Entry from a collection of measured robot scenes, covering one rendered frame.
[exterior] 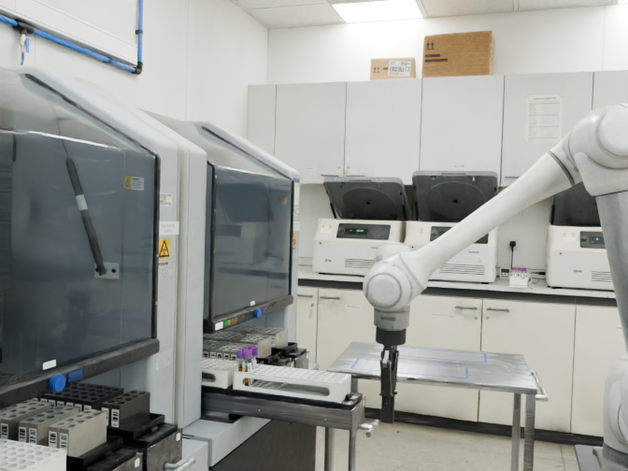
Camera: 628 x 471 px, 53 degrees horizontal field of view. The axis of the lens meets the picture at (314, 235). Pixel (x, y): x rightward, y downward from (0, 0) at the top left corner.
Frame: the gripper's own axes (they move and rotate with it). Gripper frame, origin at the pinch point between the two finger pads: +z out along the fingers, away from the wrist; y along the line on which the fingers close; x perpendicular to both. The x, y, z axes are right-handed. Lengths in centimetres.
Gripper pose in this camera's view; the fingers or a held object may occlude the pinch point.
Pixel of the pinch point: (387, 407)
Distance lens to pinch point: 163.4
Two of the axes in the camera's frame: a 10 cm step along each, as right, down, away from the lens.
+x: 9.5, 0.5, -3.2
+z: -0.4, 10.0, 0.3
